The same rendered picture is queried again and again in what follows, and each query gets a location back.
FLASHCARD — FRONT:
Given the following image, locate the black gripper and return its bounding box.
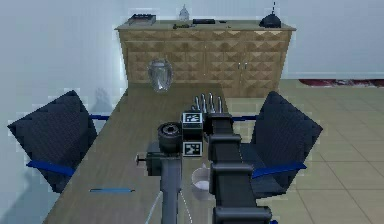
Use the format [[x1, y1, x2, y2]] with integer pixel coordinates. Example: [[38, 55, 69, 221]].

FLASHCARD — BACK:
[[135, 122, 194, 224]]

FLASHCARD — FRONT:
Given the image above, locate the white mug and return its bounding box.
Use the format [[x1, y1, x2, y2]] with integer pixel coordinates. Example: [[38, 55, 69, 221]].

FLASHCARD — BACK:
[[191, 163, 212, 201]]

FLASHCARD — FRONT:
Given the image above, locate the blue pen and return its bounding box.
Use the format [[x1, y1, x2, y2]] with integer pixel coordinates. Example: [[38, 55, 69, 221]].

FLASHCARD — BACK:
[[89, 188, 136, 194]]

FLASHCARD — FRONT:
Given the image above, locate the long wooden table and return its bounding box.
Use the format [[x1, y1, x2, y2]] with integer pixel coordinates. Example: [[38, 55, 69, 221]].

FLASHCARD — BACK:
[[42, 82, 234, 224]]

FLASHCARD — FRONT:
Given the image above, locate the silver pronged rack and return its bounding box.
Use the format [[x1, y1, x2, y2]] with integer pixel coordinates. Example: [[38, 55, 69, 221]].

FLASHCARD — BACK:
[[190, 92, 224, 115]]

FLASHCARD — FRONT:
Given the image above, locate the clear glass vase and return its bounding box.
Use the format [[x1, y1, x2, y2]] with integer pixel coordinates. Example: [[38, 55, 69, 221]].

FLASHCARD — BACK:
[[147, 58, 174, 93]]

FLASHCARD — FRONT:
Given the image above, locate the black chair with blue bars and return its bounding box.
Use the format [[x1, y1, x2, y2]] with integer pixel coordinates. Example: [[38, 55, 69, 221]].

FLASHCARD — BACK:
[[232, 90, 324, 200], [7, 89, 111, 194]]

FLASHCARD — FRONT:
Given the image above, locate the wooden sideboard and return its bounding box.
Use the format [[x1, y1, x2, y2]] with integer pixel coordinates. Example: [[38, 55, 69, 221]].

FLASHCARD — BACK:
[[114, 19, 298, 99]]

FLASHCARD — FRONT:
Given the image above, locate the dark grey flat tray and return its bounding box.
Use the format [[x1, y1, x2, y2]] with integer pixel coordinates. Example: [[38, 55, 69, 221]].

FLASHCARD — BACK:
[[128, 13, 157, 27]]

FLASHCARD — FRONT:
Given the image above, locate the clear glass bottle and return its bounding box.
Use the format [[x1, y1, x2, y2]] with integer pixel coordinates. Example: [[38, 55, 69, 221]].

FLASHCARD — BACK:
[[178, 4, 190, 22]]

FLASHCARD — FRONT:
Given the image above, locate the black round device with antenna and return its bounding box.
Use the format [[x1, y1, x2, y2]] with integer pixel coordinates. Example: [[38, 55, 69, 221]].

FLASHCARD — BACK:
[[259, 1, 283, 29]]

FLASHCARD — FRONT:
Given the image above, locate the dark red carpet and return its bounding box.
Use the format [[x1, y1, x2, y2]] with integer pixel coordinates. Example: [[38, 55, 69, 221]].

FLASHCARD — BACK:
[[298, 78, 384, 89]]

